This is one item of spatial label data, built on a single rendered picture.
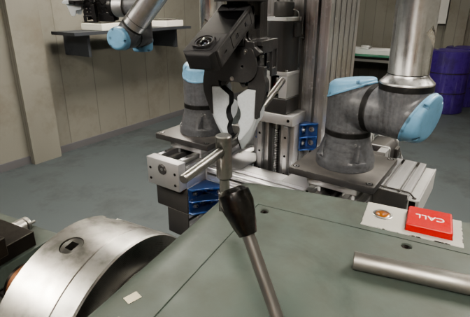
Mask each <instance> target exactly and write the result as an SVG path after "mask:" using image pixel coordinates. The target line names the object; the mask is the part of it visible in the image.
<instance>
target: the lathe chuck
mask: <svg viewBox="0 0 470 317"><path fill-rule="evenodd" d="M141 228H149V227H144V226H142V225H137V224H135V223H131V222H128V221H126V220H121V219H119V218H117V219H110V218H107V217H106V216H93V217H89V218H85V219H82V220H79V221H78V222H76V223H73V224H71V225H69V226H68V227H66V228H64V229H63V230H61V231H60V232H58V233H57V234H56V235H55V236H53V237H52V238H50V239H49V240H48V241H47V242H45V243H44V244H43V245H42V246H41V247H40V248H39V249H38V250H37V251H36V252H35V253H34V254H33V255H32V256H31V258H30V259H29V260H28V261H27V263H26V264H25V265H24V267H23V268H22V269H21V270H20V272H19V273H18V274H17V276H16V277H15V279H14V280H13V282H12V283H11V285H10V287H9V288H8V290H7V292H6V294H5V295H4V297H3V299H2V301H1V303H0V317H50V316H51V314H52V313H53V311H54V309H55V307H56V305H57V303H58V301H59V300H60V298H61V296H62V295H63V293H64V291H65V290H66V289H67V287H68V286H69V284H70V283H71V282H72V280H73V279H74V277H75V276H76V274H77V273H78V272H79V271H80V270H81V269H82V268H83V266H84V265H85V264H86V263H87V262H88V261H89V260H90V259H91V258H92V257H93V256H94V255H95V254H96V253H97V252H98V251H99V250H100V249H102V248H103V247H104V246H105V245H106V244H108V243H109V242H110V241H112V240H114V239H115V238H117V237H118V236H120V235H122V234H124V233H126V232H129V231H132V230H136V229H141ZM76 238H77V239H82V240H83V241H84V244H83V246H82V247H81V248H80V249H79V250H77V251H76V252H74V253H71V254H62V253H60V248H61V246H62V245H63V244H64V243H65V242H66V241H68V240H70V239H76Z"/></svg>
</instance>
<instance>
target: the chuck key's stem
mask: <svg viewBox="0 0 470 317"><path fill-rule="evenodd" d="M218 148H221V149H223V150H224V151H225V154H224V155H223V156H222V157H221V158H219V159H218V160H216V176H217V178H218V179H220V192H219V193H218V197H219V196H220V195H221V193H222V192H223V191H224V190H227V189H229V179H230V178H231V177H232V136H231V134H229V133H219V134H217V135H215V149H218Z"/></svg>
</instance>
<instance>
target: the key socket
mask: <svg viewBox="0 0 470 317"><path fill-rule="evenodd" d="M83 244H84V241H83V240H82V239H77V238H76V239H70V240H68V241H66V242H65V243H64V244H63V245H62V246H61V248H60V253H62V254H71V253H74V252H76V251H77V250H79V249H80V248H81V247H82V246H83Z"/></svg>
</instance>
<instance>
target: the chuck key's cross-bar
mask: <svg viewBox="0 0 470 317"><path fill-rule="evenodd" d="M284 83H285V79H284V78H280V79H279V80H278V82H277V83H276V84H275V85H274V87H273V88H272V89H271V91H270V92H269V93H268V96H267V98H266V101H265V103H264V110H265V109H266V107H267V106H268V105H269V104H270V102H271V101H272V99H273V98H274V97H275V96H276V94H277V93H278V91H279V90H280V88H281V87H282V86H283V85H284ZM238 134H239V132H238V133H237V135H236V136H235V137H233V138H232V148H234V147H235V146H237V145H238V140H237V137H238ZM224 154H225V151H224V150H223V149H221V148H218V149H216V150H214V151H213V152H212V153H211V154H209V155H208V156H206V157H205V158H204V159H202V160H201V161H199V162H197V163H196V164H195V165H194V166H192V167H190V168H189V169H188V170H187V171H185V172H184V173H182V174H181V175H180V176H179V179H180V181H181V182H182V183H188V182H189V181H191V180H192V179H193V178H194V177H195V176H197V175H198V174H200V173H201V172H202V171H203V170H204V169H206V168H207V167H209V166H210V165H212V163H214V162H215V161H216V160H218V159H219V158H221V157H222V156H223V155H224Z"/></svg>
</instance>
